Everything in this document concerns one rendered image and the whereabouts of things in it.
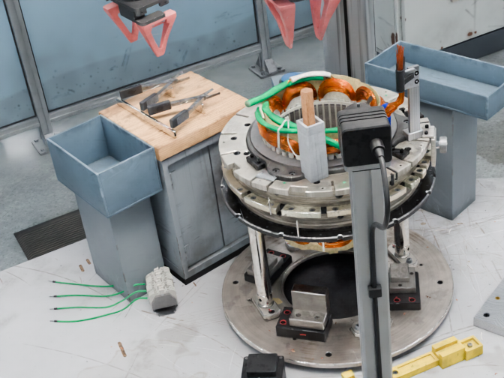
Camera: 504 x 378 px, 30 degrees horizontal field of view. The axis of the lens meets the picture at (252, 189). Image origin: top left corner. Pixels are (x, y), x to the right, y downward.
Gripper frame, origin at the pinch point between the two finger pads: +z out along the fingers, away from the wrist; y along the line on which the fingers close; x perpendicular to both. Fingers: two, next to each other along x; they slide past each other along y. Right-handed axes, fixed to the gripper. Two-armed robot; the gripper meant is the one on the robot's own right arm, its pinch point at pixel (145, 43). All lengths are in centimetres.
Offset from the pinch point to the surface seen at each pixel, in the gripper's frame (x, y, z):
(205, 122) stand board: -0.1, 14.7, 9.7
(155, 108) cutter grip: -5.0, 8.0, 7.3
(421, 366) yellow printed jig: 2, 60, 36
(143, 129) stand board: -8.3, 8.4, 9.6
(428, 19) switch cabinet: 182, -103, 99
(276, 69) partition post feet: 144, -157, 124
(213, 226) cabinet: -2.6, 15.3, 29.9
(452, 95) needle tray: 34, 38, 12
